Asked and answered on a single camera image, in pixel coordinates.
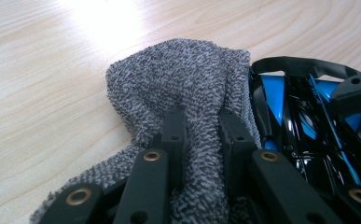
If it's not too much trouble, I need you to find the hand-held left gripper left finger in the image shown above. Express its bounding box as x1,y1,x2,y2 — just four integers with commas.
151,105,188,190

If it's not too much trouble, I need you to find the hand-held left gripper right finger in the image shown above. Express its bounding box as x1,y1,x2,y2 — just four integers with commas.
218,108,258,195

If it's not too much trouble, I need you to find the grey towel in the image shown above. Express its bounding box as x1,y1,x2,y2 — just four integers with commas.
28,37,263,224

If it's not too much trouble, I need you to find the blue toy car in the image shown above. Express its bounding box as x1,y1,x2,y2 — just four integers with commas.
247,55,361,203

